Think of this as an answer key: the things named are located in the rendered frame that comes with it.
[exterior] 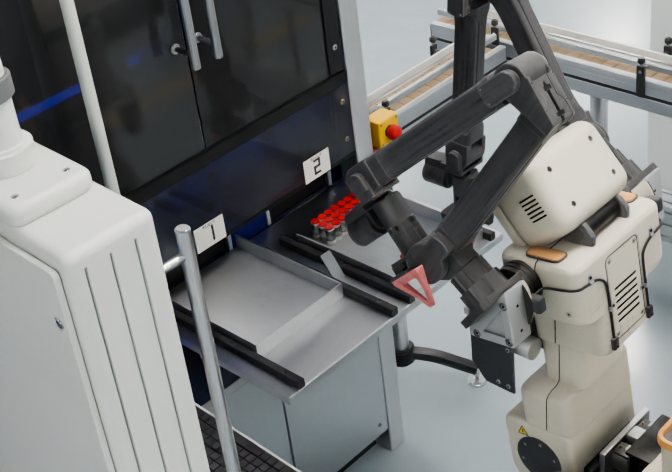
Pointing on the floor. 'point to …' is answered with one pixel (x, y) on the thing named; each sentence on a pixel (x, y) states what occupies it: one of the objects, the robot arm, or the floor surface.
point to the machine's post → (351, 45)
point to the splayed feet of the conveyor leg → (441, 361)
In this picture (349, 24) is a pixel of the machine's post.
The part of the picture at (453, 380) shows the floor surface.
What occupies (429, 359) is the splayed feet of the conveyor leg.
